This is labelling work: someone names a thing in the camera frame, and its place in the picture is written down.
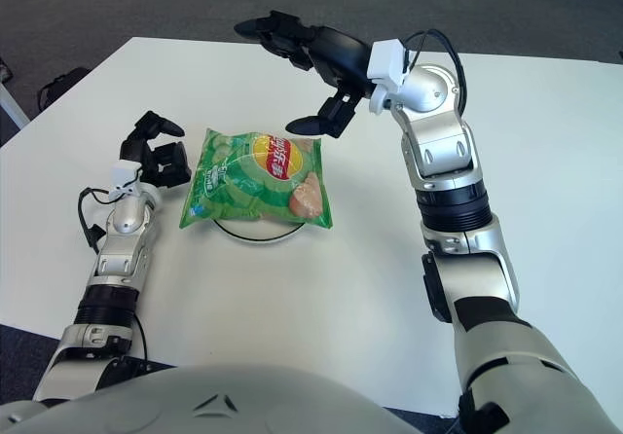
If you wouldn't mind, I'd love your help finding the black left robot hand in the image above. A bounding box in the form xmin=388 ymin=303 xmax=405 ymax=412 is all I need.
xmin=119 ymin=110 xmax=192 ymax=191

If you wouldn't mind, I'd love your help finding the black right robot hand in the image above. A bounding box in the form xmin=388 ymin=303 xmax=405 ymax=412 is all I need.
xmin=233 ymin=10 xmax=376 ymax=138

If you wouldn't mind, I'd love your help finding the green potato chips bag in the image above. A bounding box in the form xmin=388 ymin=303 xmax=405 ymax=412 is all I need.
xmin=178 ymin=127 xmax=335 ymax=231

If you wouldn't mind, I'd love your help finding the white plate black rim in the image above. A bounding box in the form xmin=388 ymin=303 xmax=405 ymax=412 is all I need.
xmin=213 ymin=217 xmax=306 ymax=245

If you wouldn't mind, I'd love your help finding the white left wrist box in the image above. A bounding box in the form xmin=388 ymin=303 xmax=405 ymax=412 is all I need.
xmin=107 ymin=160 xmax=143 ymax=201

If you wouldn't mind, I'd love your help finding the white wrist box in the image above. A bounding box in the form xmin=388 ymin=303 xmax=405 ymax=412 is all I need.
xmin=107 ymin=160 xmax=143 ymax=201
xmin=365 ymin=38 xmax=413 ymax=114

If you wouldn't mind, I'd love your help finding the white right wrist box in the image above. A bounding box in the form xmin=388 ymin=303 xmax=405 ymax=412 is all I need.
xmin=365 ymin=38 xmax=413 ymax=114

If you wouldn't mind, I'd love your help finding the black backpack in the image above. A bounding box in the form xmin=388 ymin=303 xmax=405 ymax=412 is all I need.
xmin=36 ymin=66 xmax=92 ymax=112

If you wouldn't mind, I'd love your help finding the grey robot torso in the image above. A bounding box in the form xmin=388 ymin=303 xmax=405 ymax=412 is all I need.
xmin=0 ymin=363 xmax=439 ymax=434

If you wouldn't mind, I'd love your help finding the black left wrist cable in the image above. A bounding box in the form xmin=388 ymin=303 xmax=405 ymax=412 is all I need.
xmin=77 ymin=187 xmax=121 ymax=256

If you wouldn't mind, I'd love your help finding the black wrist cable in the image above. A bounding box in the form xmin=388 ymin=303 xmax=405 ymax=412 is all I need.
xmin=77 ymin=187 xmax=121 ymax=256
xmin=402 ymin=28 xmax=468 ymax=114

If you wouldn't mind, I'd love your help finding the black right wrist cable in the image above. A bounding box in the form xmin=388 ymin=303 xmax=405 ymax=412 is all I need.
xmin=402 ymin=28 xmax=468 ymax=114

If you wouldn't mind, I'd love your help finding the thin black left elbow cable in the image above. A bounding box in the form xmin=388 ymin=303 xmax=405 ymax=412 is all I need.
xmin=128 ymin=314 xmax=150 ymax=362

